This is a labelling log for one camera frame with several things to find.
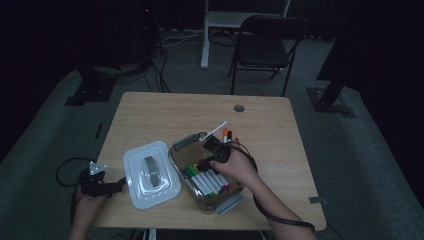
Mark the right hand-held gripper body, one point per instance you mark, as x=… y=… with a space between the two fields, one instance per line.
x=218 y=151

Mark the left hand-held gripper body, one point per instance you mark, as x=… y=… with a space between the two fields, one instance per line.
x=95 y=185

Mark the yellow cap marker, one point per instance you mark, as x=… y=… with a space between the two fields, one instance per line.
x=197 y=168

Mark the light green cap marker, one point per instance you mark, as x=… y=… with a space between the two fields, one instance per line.
x=190 y=172

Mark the dark blue cap marker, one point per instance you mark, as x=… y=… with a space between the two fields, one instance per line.
x=215 y=181

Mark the brown transparent storage box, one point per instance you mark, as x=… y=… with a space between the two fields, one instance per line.
x=186 y=156

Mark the orange cap marker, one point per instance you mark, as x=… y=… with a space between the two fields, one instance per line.
x=225 y=132

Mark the magenta cap marker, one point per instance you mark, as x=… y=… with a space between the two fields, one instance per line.
x=224 y=182

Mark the person's left hand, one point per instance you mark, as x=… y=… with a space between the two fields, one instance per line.
x=87 y=205

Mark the person's right hand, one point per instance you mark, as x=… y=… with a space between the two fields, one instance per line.
x=241 y=170

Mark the white table leg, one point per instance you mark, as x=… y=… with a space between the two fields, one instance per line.
x=150 y=234

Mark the black metal stand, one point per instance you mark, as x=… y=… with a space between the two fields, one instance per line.
x=330 y=101
x=91 y=88

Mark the grey tape piece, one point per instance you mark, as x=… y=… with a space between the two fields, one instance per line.
x=316 y=200

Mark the black folding chair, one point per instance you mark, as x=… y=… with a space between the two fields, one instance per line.
x=263 y=50

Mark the dark equipment with red light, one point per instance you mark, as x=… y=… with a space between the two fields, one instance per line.
x=146 y=33

